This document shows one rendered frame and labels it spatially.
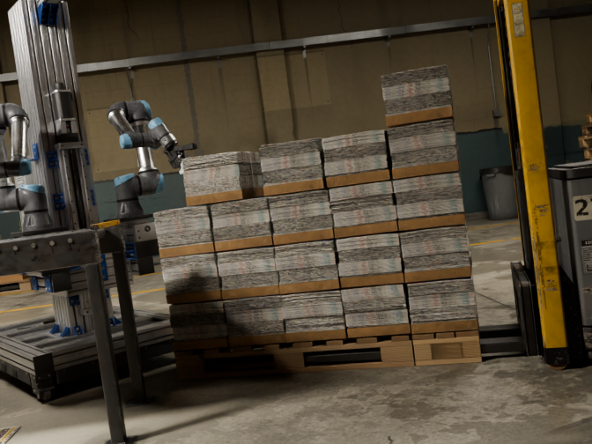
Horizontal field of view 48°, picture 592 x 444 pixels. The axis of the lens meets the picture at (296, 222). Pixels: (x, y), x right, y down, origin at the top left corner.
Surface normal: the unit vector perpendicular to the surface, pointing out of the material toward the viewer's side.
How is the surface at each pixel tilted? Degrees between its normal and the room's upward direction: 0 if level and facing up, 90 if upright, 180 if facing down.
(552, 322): 90
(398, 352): 90
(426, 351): 90
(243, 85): 90
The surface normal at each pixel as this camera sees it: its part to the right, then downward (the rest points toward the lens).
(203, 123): 0.07, 0.04
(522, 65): -0.26, 0.08
